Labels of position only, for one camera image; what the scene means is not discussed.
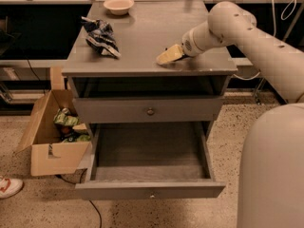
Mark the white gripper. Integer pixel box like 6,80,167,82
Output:
156,29,204,65

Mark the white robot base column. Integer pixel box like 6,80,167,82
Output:
237,104,304,228

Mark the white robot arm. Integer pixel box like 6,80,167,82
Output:
157,2,304,104

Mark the grey wooden drawer cabinet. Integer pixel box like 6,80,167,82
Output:
62,0,238,135

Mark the closed grey top drawer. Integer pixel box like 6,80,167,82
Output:
73,97,223,124

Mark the open grey middle drawer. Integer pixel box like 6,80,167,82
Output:
76,122,225,200

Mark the beige paper bowl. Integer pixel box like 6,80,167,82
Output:
104,0,134,16

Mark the crumpled blue white chip bag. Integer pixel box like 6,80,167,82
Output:
82,17,121,59

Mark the green snack bag lower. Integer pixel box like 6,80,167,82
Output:
62,134,91,143

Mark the green snack bag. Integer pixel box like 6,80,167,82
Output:
62,134,91,143
53,108,80,126

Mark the green snack bag upper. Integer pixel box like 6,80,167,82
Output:
53,108,80,126

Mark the open cardboard box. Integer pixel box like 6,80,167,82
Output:
16,89,91,177

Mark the white and red sneaker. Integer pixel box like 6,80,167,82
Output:
0,177,24,200

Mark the white hanging cable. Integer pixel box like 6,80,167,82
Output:
233,0,304,82

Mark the black floor cable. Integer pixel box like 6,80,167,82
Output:
55,174,104,228

